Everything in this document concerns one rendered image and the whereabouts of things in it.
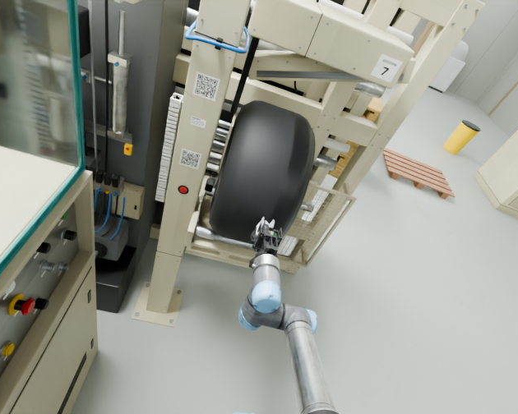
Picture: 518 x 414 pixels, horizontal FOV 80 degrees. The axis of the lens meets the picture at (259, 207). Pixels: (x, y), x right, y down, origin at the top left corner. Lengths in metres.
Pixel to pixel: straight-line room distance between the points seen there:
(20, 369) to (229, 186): 0.77
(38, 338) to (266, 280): 0.68
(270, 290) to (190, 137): 0.63
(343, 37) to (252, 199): 0.67
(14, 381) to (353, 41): 1.47
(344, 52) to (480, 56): 11.87
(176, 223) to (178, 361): 0.92
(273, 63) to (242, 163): 0.56
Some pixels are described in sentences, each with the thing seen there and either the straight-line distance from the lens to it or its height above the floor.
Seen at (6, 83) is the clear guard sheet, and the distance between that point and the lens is 0.68.
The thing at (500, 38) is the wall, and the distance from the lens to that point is 13.16.
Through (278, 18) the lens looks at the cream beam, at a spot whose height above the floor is 1.72.
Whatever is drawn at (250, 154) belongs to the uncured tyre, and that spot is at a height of 1.39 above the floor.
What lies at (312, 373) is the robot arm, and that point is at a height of 1.27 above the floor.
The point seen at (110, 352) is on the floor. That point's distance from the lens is 2.07.
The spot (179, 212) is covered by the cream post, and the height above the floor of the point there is 0.93.
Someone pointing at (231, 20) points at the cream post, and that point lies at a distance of 1.02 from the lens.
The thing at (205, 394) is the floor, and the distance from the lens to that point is 2.04.
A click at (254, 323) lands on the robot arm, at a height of 1.14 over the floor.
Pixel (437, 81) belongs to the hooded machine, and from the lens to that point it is 12.06.
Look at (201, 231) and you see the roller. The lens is 1.37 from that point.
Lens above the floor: 1.93
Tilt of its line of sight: 40 degrees down
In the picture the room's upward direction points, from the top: 24 degrees clockwise
